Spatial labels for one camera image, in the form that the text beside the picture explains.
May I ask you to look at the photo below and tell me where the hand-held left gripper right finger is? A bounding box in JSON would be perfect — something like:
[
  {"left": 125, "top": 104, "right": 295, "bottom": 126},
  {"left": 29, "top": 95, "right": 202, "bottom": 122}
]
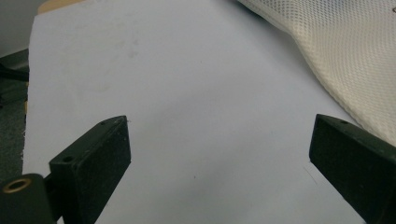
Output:
[{"left": 308, "top": 113, "right": 396, "bottom": 224}]

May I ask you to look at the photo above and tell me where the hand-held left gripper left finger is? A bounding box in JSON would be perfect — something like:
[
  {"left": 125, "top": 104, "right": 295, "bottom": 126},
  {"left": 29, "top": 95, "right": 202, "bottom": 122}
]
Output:
[{"left": 49, "top": 115, "right": 132, "bottom": 224}]

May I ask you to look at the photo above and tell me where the cream mesh laundry bag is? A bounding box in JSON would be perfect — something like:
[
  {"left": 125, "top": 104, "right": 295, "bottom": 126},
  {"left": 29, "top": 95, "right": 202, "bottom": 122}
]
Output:
[{"left": 237, "top": 0, "right": 396, "bottom": 147}]

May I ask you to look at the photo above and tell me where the dark object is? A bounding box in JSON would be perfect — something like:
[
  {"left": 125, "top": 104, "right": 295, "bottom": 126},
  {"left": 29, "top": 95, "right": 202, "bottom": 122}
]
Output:
[{"left": 0, "top": 49, "right": 31, "bottom": 108}]

